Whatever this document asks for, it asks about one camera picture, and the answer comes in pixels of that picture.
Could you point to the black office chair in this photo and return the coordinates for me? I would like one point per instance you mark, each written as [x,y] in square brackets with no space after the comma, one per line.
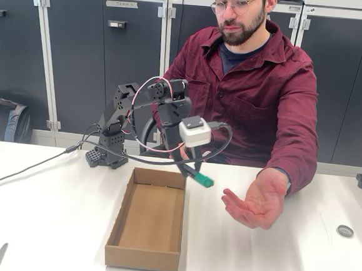
[144,135]

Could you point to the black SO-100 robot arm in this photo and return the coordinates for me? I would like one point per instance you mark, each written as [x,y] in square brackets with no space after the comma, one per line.
[113,114]

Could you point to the bearded man maroon shirt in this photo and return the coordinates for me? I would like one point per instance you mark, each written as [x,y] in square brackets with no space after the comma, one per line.
[250,94]

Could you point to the black marker green cap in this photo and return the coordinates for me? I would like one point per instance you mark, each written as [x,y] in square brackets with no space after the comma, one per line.
[204,179]

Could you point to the left forearm maroon sleeve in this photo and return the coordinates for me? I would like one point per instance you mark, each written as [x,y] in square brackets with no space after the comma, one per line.
[298,163]

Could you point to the open brown cardboard box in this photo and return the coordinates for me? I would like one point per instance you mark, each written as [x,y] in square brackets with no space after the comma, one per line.
[149,217]

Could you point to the white gripper camera box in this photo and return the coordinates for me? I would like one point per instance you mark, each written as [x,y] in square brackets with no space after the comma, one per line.
[195,135]

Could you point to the person's left hand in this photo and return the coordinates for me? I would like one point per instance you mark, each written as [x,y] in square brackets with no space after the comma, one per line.
[260,204]

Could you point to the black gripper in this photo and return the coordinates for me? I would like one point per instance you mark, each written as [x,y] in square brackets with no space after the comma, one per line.
[172,140]

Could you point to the grey black backpack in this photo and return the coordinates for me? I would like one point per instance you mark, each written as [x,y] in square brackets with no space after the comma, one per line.
[0,121]

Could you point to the metal bottle cap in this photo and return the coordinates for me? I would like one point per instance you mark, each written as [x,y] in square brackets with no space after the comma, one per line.
[345,231]

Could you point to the grey team label plate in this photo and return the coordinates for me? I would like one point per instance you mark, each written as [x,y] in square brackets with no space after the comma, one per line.
[122,4]

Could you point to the person's right hand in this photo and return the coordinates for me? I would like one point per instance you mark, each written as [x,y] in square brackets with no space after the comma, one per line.
[184,154]

